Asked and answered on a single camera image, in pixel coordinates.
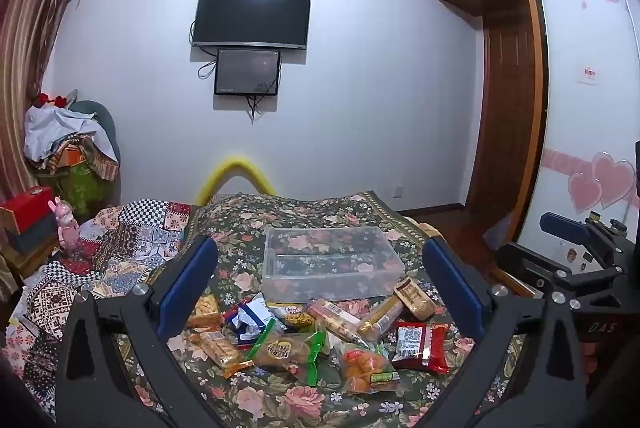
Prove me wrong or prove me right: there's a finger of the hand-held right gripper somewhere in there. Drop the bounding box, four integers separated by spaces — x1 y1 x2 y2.
539 211 601 255
495 242 621 298

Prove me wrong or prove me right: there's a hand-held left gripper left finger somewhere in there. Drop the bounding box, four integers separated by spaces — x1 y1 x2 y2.
54 235 221 428

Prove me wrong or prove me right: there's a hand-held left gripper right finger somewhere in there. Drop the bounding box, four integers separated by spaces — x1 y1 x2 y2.
422 235 588 428

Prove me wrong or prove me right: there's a small orange cracker packet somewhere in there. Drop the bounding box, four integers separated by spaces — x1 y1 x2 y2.
187 293 223 329

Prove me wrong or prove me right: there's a brown snack packet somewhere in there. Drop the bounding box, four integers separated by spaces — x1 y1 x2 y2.
394 277 437 321

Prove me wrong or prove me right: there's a blue white snack packet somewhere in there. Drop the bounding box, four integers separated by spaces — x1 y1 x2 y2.
222 293 276 344

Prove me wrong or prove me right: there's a red snack packet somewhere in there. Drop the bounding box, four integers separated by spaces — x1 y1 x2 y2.
390 321 451 374

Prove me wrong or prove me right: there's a gold cracker packet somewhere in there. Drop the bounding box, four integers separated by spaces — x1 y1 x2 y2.
192 330 256 379

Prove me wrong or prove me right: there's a golden roll packet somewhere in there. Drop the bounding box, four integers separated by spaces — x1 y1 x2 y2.
356 293 405 341

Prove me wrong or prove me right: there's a yellow snack packet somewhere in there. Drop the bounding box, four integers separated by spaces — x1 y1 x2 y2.
267 303 316 331

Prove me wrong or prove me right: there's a green-edged bun packet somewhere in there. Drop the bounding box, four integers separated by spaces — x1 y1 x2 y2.
245 318 328 386

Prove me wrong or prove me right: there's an orange fruit snack packet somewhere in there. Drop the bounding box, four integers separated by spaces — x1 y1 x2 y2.
340 340 401 396

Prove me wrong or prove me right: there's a clear plastic storage container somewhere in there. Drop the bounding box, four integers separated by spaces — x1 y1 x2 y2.
262 227 407 304

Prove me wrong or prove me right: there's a long biscuit pack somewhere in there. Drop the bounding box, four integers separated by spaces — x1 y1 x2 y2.
305 298 368 344

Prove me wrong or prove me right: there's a translucent plastic bag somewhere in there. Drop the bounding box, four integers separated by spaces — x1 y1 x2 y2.
482 213 518 251

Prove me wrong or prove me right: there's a patchwork quilt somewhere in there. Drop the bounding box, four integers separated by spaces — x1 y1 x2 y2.
10 198 193 419

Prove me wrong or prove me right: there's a white sliding door with hearts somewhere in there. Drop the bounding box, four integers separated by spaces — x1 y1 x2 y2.
515 0 640 259

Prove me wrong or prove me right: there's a wooden room door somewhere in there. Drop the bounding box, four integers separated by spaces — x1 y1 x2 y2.
467 16 543 211

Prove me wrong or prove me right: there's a pink rabbit toy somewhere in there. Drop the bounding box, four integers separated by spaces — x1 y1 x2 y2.
48 197 81 254

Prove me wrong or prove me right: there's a green cloth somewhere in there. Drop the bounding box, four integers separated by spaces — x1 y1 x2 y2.
67 161 108 219

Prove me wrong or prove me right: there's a grey box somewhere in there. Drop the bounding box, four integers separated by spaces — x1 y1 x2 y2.
5 218 58 255

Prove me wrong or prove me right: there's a teal chair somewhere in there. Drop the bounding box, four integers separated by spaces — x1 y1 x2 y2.
67 100 122 169

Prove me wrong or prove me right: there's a red box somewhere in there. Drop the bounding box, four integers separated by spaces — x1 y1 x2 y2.
0 187 56 234

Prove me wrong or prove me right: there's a pile of clothes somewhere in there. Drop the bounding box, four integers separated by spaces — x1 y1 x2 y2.
25 106 113 159

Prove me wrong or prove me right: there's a small black monitor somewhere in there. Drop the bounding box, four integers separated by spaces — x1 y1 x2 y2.
214 49 282 98

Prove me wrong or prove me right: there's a large black television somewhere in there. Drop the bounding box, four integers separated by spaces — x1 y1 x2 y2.
192 0 312 52

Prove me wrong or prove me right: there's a striped curtain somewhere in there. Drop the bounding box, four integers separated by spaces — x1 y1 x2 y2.
0 0 96 209

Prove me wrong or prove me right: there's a black cable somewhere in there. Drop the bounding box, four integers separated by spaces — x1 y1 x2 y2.
189 21 217 80
247 78 278 124

